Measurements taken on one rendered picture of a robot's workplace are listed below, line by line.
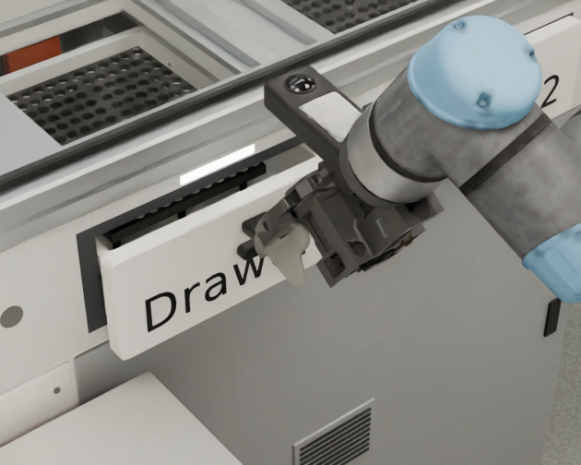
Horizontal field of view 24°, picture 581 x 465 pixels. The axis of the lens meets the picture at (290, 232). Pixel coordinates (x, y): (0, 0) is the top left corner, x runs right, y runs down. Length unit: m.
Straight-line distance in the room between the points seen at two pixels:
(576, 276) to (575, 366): 1.52
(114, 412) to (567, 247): 0.50
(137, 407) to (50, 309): 0.13
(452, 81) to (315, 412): 0.73
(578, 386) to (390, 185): 1.45
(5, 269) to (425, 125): 0.41
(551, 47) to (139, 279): 0.53
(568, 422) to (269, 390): 0.95
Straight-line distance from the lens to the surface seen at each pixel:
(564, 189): 0.86
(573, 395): 2.34
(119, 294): 1.13
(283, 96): 1.04
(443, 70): 0.84
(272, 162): 1.34
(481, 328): 1.65
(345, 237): 1.01
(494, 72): 0.85
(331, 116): 1.02
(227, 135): 1.18
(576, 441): 2.26
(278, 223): 1.04
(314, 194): 1.02
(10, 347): 1.17
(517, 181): 0.86
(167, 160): 1.15
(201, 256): 1.16
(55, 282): 1.15
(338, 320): 1.43
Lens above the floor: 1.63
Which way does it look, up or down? 39 degrees down
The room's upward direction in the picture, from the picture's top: straight up
